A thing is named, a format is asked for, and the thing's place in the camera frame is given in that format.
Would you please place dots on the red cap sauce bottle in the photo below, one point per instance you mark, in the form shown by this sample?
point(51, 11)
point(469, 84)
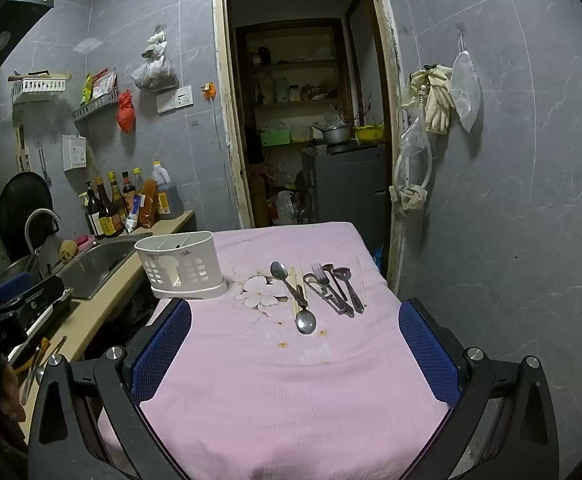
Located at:
point(128, 190)

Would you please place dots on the grey wall shelf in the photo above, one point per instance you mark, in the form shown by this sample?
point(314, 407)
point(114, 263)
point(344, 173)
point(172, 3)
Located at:
point(93, 109)

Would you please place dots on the chrome faucet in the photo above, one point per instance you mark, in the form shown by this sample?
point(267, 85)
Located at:
point(32, 225)

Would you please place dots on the white wall socket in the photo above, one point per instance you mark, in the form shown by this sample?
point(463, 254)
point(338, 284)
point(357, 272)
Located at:
point(176, 99)

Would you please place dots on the cooking oil jug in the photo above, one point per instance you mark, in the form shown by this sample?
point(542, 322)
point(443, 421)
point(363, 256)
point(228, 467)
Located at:
point(168, 195)

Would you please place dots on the blue packet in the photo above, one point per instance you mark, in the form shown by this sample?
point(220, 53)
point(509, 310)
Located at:
point(378, 260)

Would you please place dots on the aluminium pot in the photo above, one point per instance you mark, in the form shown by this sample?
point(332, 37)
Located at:
point(333, 135)

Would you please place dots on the steel sink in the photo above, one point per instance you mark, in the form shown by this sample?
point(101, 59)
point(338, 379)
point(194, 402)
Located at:
point(96, 265)

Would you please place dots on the grey refrigerator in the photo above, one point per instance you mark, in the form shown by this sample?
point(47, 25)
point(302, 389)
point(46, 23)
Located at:
point(346, 195)

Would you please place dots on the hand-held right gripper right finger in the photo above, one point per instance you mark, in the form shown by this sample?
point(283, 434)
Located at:
point(428, 355)

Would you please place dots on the beige kitchen counter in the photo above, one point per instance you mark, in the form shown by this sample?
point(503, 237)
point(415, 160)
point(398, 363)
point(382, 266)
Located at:
point(101, 315)

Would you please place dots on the orange sauce pouch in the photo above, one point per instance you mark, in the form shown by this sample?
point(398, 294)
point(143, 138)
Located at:
point(148, 205)

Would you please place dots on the white wall box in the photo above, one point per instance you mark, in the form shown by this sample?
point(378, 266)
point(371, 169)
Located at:
point(74, 152)

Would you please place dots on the hanging metal spatula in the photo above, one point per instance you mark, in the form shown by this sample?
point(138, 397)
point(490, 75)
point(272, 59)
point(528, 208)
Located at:
point(44, 162)

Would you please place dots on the pink floral tablecloth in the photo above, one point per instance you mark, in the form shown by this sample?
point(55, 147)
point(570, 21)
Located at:
point(281, 400)

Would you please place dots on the white mesh bag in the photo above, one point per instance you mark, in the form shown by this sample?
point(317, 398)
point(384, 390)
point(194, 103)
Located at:
point(466, 90)

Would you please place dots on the orange plug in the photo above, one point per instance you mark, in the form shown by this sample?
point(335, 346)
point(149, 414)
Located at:
point(209, 91)

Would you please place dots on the person's left hand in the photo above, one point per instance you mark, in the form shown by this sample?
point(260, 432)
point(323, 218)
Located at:
point(13, 392)

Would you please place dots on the green jar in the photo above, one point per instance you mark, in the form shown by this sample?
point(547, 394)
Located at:
point(282, 91)

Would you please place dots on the wooden shelf unit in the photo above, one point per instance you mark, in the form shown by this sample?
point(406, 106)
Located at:
point(296, 65)

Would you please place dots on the red plastic bag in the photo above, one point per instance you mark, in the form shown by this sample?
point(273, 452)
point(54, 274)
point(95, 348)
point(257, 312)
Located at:
point(126, 115)

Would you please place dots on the pink sponge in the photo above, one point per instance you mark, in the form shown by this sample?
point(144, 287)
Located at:
point(85, 242)

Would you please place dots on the cream rubber gloves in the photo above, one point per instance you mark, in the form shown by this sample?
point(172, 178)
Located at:
point(436, 100)

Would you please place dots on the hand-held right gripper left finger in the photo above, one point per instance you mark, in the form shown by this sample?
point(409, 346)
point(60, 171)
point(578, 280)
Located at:
point(163, 350)

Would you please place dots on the clear plastic bag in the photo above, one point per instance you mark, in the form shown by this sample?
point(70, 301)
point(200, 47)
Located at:
point(153, 72)

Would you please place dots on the dark pump bottle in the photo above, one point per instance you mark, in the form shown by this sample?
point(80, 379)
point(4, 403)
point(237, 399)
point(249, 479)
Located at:
point(92, 217)

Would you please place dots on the gold spoon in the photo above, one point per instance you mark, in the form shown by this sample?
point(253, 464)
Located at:
point(343, 275)

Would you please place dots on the white basket rack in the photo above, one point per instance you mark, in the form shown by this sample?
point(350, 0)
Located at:
point(38, 86)

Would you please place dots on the white plastic utensil holder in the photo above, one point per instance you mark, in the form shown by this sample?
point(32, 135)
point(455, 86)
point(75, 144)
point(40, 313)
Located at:
point(181, 270)

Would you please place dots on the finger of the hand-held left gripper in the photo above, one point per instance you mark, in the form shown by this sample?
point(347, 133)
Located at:
point(13, 282)
point(46, 320)

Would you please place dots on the yellow snack packet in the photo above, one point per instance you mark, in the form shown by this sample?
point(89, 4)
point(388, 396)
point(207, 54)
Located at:
point(86, 91)

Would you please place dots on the yellow bowl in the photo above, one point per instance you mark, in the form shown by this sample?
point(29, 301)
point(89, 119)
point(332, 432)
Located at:
point(368, 133)

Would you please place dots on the green box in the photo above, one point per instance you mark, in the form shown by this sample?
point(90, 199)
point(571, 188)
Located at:
point(276, 137)

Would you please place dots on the white sauce pouch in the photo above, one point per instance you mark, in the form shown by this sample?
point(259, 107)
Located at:
point(132, 220)

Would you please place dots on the red snack packet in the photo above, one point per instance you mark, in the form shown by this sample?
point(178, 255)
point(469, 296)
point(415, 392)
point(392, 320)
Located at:
point(103, 82)

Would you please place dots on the worn door frame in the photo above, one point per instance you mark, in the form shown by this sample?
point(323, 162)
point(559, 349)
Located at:
point(221, 110)

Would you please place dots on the steel pot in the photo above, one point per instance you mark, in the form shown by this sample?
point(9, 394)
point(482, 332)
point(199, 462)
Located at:
point(6, 270)

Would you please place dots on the black pan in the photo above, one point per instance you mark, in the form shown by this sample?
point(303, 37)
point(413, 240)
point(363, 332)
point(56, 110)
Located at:
point(16, 210)

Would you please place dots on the white plastic bag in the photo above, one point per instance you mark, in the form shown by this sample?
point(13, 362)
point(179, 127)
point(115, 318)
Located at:
point(283, 207)

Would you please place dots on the loofah scrubber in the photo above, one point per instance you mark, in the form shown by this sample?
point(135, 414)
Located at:
point(68, 250)

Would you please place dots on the silver fork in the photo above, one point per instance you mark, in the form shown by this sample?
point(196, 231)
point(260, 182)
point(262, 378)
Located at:
point(320, 274)

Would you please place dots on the metal tongs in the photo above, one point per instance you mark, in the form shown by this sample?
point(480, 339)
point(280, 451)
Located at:
point(32, 377)

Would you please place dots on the yellow cap sauce bottle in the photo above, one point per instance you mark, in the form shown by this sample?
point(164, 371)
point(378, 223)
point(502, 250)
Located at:
point(117, 200)

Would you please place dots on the small dark spoon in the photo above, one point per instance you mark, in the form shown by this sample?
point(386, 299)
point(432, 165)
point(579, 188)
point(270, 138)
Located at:
point(327, 268)

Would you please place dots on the clear glass bottle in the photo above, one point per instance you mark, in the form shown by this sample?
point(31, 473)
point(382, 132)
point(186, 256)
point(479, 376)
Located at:
point(138, 182)

